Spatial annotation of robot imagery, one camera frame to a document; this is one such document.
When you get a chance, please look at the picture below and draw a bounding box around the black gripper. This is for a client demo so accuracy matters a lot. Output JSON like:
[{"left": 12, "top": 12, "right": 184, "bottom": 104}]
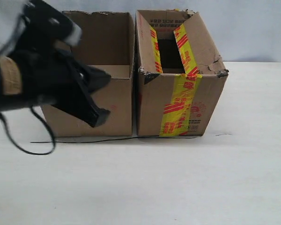
[{"left": 9, "top": 0, "right": 111, "bottom": 128}]

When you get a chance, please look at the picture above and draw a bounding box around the plain cardboard box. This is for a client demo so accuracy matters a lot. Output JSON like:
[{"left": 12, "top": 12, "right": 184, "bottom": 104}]
[{"left": 41, "top": 11, "right": 135, "bottom": 137}]

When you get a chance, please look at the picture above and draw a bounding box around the black robot arm with tape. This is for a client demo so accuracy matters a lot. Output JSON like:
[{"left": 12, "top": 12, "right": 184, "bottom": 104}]
[{"left": 0, "top": 0, "right": 111, "bottom": 128}]

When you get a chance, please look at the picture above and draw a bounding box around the cardboard box with yellow tape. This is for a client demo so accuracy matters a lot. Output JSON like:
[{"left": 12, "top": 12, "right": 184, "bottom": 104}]
[{"left": 135, "top": 9, "right": 229, "bottom": 137}]

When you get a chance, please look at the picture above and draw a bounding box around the thin black cable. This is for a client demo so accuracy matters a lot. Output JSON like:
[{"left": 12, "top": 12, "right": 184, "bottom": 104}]
[{"left": 0, "top": 106, "right": 155, "bottom": 156}]

